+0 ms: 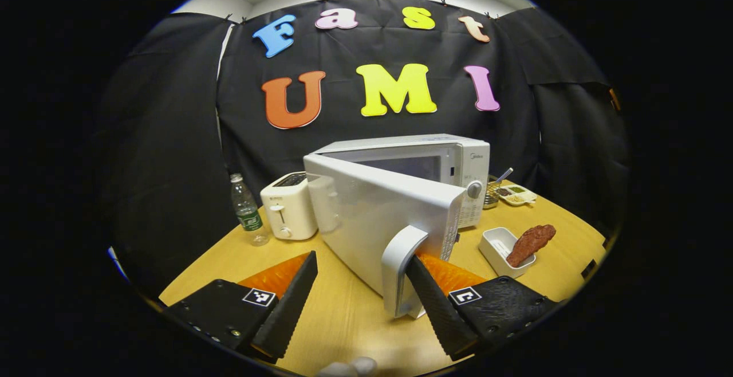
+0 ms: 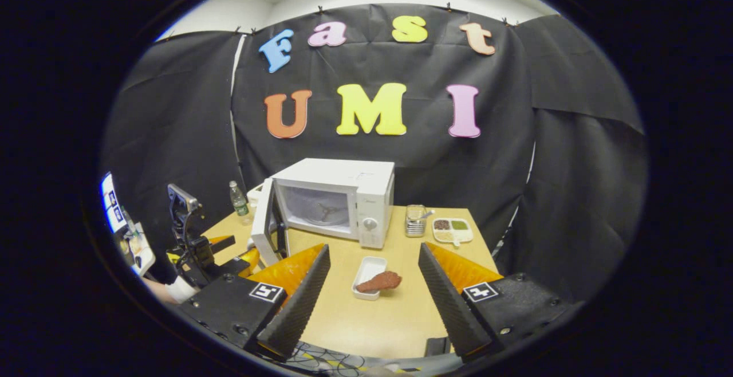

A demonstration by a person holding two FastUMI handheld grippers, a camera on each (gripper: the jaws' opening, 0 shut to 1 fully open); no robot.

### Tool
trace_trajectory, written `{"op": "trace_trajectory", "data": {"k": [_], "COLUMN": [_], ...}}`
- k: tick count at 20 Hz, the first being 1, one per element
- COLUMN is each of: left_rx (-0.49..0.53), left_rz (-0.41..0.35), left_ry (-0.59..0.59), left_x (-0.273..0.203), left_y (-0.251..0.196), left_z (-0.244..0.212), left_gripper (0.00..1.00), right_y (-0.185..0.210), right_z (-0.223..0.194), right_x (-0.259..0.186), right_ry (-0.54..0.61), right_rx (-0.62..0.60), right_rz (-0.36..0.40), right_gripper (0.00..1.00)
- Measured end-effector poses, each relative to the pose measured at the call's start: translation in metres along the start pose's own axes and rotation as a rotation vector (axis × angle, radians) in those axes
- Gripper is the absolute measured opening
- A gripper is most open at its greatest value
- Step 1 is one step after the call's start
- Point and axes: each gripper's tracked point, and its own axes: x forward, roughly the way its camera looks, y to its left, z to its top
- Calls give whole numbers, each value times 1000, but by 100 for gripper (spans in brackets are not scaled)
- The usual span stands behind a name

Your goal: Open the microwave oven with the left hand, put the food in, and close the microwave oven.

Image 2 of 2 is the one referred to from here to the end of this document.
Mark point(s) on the metal mesh basket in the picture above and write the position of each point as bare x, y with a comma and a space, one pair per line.
415, 227

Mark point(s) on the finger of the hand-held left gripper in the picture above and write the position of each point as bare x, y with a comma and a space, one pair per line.
223, 243
251, 262

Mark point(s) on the metal spoon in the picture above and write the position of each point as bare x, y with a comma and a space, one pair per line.
428, 213

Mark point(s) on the white microwave oven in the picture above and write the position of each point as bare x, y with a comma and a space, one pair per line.
372, 193

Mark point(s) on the brown meat piece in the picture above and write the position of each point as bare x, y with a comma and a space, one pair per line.
381, 281

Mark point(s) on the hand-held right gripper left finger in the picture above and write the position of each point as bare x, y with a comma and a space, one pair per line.
300, 308

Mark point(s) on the white rectangular tray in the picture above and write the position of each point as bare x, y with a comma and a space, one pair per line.
369, 265

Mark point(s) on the white toaster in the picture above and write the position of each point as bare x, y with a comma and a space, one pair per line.
256, 193

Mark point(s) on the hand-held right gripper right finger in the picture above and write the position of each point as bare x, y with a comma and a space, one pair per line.
449, 308

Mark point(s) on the clear plastic water bottle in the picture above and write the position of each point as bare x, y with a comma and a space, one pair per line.
239, 205

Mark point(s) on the white divided snack dish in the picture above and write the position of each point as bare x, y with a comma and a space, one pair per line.
452, 234

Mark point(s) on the white panel with blue labels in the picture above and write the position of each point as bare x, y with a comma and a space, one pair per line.
114, 205

